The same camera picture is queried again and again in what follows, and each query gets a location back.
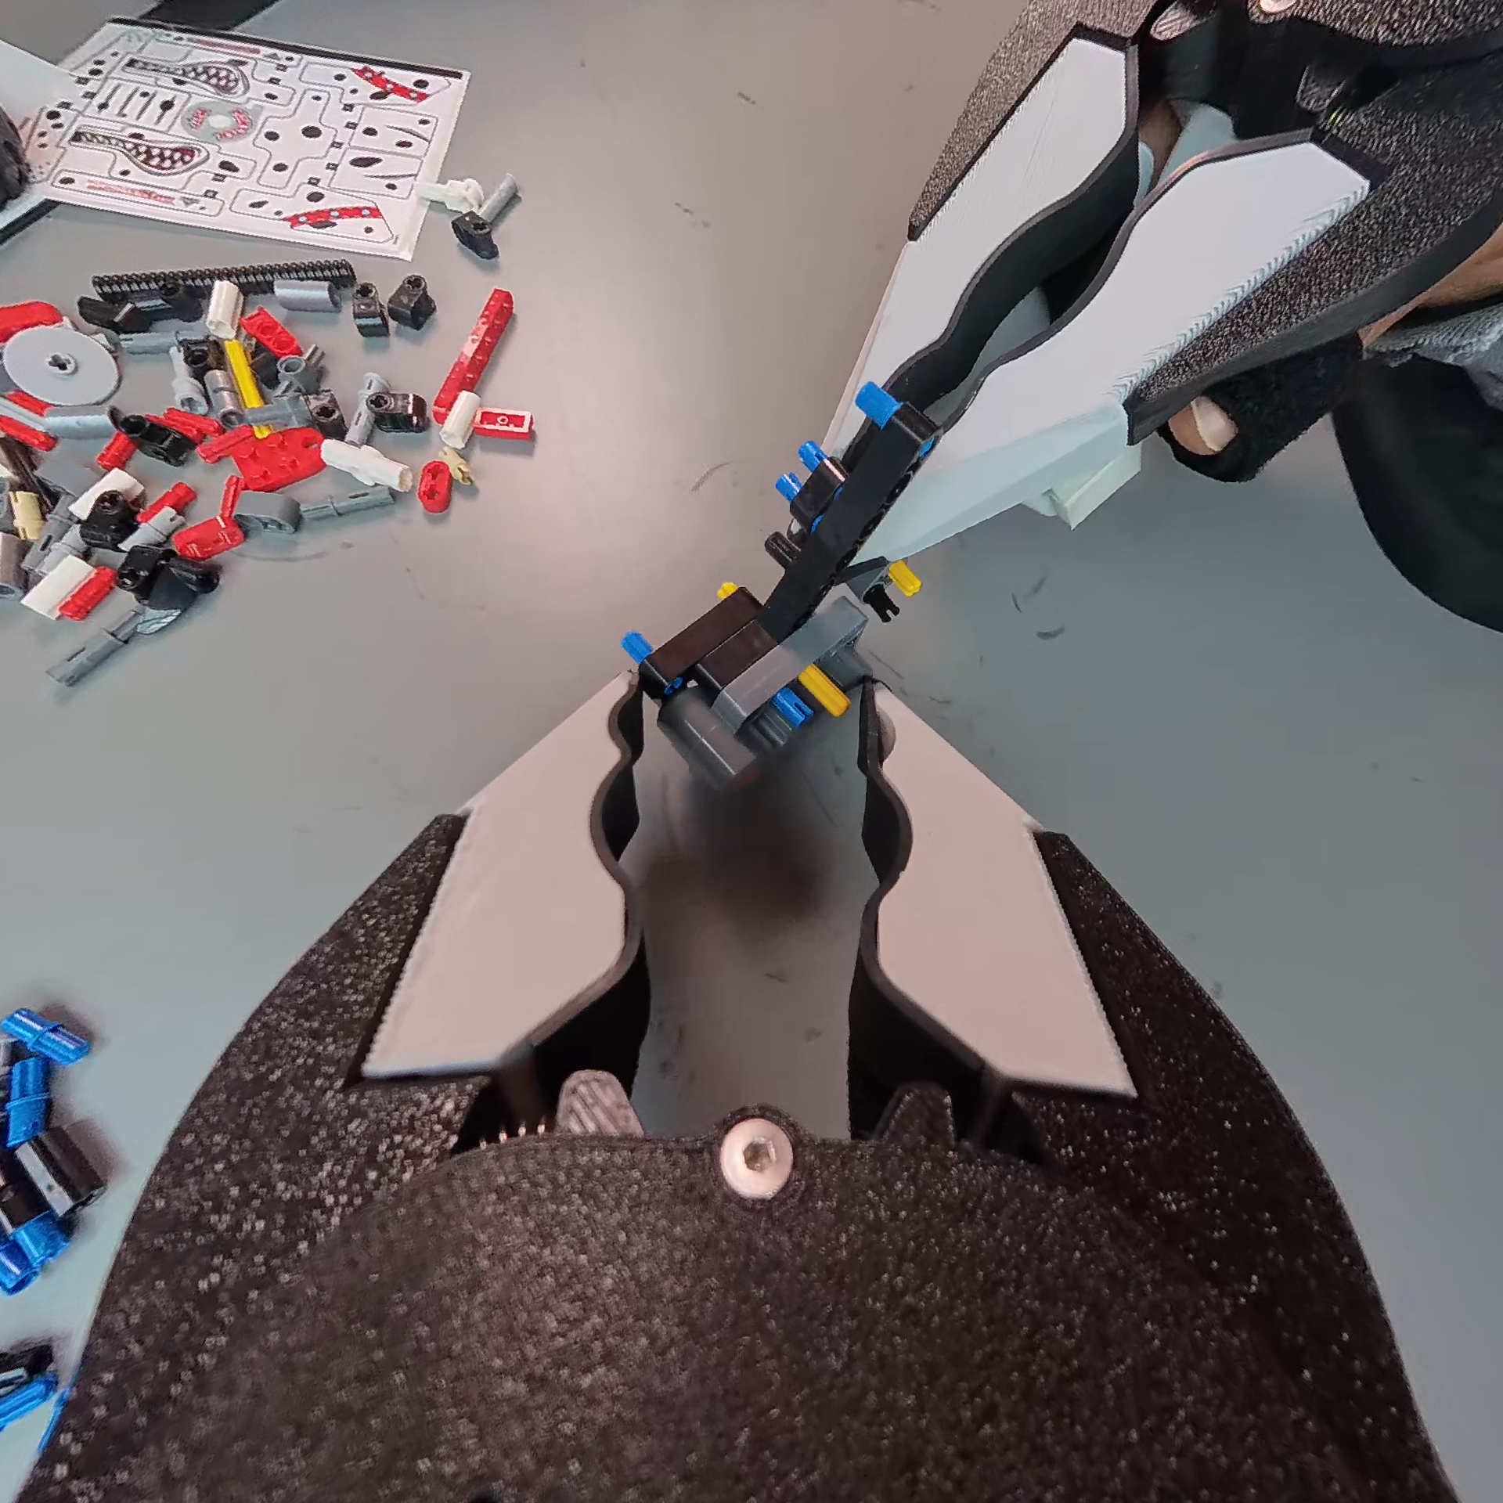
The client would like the pile of blue black pins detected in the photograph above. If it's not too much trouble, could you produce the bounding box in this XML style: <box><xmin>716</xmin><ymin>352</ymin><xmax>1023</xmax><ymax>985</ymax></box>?
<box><xmin>0</xmin><ymin>1006</ymin><xmax>114</xmax><ymax>1471</ymax></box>

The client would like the white sticker sheet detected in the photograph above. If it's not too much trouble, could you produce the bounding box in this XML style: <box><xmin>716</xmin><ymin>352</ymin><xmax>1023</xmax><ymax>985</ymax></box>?
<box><xmin>23</xmin><ymin>15</ymin><xmax>471</xmax><ymax>262</ymax></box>

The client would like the black toothed toy rack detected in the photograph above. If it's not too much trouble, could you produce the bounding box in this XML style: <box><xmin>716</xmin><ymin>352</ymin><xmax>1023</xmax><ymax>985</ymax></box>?
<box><xmin>89</xmin><ymin>256</ymin><xmax>358</xmax><ymax>305</ymax></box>

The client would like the person's right hand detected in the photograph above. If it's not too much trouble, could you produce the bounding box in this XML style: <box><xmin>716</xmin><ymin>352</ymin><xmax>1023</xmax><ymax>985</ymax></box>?
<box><xmin>1155</xmin><ymin>396</ymin><xmax>1240</xmax><ymax>459</ymax></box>

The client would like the grey desk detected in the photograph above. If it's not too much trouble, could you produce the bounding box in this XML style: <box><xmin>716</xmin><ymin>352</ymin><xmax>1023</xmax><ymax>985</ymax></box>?
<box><xmin>0</xmin><ymin>0</ymin><xmax>1503</xmax><ymax>1503</ymax></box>

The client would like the person's right forearm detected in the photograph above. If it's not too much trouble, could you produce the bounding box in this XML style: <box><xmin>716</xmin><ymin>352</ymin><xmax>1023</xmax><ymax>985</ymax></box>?
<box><xmin>1361</xmin><ymin>305</ymin><xmax>1503</xmax><ymax>411</ymax></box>

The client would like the grey black toy brick assembly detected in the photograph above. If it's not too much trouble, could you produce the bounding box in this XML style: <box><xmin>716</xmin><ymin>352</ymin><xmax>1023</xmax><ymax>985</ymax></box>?
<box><xmin>622</xmin><ymin>561</ymin><xmax>922</xmax><ymax>790</ymax></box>

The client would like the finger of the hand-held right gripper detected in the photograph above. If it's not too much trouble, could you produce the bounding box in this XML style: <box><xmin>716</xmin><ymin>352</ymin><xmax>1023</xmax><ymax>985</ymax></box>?
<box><xmin>873</xmin><ymin>138</ymin><xmax>1370</xmax><ymax>564</ymax></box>
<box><xmin>818</xmin><ymin>23</ymin><xmax>1139</xmax><ymax>471</ymax></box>

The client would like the grey toy disc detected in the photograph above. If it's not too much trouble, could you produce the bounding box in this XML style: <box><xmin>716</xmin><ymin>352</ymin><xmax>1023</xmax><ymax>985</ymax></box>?
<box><xmin>0</xmin><ymin>322</ymin><xmax>124</xmax><ymax>407</ymax></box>

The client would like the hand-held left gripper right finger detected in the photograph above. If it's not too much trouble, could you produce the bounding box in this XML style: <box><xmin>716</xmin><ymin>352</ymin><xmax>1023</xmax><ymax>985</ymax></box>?
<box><xmin>850</xmin><ymin>683</ymin><xmax>1139</xmax><ymax>1099</ymax></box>

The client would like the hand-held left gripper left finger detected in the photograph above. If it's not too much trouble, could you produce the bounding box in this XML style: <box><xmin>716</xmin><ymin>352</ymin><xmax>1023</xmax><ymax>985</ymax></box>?
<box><xmin>358</xmin><ymin>671</ymin><xmax>649</xmax><ymax>1081</ymax></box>

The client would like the pile of mixed toy parts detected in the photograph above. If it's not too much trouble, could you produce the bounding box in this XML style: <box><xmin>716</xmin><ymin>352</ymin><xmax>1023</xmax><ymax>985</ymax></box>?
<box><xmin>0</xmin><ymin>256</ymin><xmax>537</xmax><ymax>690</ymax></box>

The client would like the red long toy beam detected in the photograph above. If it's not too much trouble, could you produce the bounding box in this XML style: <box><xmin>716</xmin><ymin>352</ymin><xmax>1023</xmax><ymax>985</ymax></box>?
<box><xmin>430</xmin><ymin>286</ymin><xmax>518</xmax><ymax>427</ymax></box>

